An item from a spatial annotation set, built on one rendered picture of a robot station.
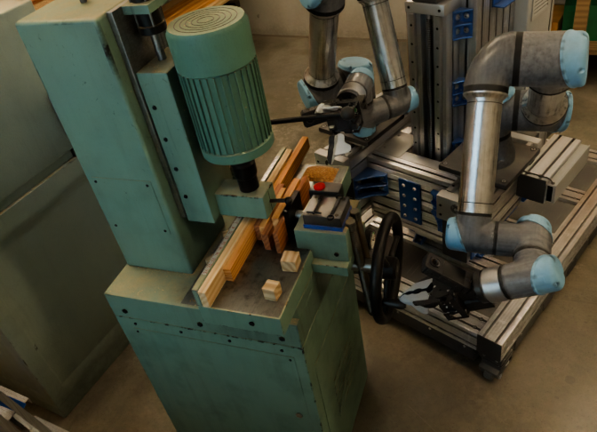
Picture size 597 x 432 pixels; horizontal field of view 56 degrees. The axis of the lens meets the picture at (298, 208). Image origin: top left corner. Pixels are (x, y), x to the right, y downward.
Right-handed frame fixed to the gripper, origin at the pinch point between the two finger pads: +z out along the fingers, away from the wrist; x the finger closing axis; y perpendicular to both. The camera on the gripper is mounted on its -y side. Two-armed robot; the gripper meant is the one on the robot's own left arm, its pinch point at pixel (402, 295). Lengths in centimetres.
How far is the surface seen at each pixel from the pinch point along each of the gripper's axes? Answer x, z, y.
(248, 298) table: -12.9, 25.6, -22.3
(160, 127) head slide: 7, 29, -62
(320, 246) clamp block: 5.7, 15.2, -16.5
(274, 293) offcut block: -12.4, 18.2, -21.3
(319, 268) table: 3.3, 18.0, -12.0
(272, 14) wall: 355, 213, -9
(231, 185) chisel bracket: 13, 31, -38
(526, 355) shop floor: 48, 14, 92
